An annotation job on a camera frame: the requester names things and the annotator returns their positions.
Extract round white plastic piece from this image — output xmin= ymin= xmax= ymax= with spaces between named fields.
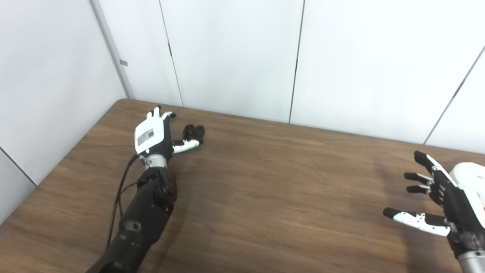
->
xmin=448 ymin=162 xmax=485 ymax=191

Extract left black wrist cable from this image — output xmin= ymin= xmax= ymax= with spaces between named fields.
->
xmin=106 ymin=154 xmax=150 ymax=249

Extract black plastic holder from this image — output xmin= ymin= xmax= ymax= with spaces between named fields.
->
xmin=183 ymin=124 xmax=206 ymax=144

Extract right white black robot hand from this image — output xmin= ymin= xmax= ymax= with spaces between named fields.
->
xmin=383 ymin=151 xmax=485 ymax=258

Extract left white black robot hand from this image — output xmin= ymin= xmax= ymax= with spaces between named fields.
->
xmin=135 ymin=106 xmax=200 ymax=158

